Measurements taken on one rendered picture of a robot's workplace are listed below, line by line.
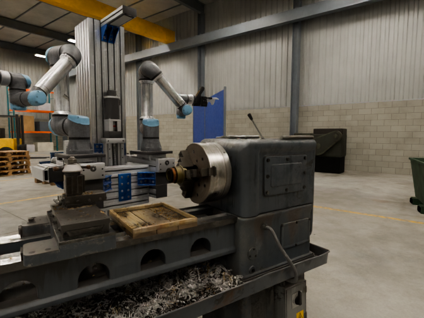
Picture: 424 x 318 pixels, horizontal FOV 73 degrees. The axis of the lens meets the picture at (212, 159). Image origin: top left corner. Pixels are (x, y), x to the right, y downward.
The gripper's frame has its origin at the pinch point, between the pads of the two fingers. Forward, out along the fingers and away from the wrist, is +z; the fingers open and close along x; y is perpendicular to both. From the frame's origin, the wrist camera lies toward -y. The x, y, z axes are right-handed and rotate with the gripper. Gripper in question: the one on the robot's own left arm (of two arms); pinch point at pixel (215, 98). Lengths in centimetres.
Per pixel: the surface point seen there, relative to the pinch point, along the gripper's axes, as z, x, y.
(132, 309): -82, 115, 89
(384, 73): 811, -471, -114
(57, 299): -108, 121, 72
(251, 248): -22, 109, 74
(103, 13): -37, -1109, -309
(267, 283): -17, 119, 88
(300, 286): 12, 111, 102
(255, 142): -21, 101, 20
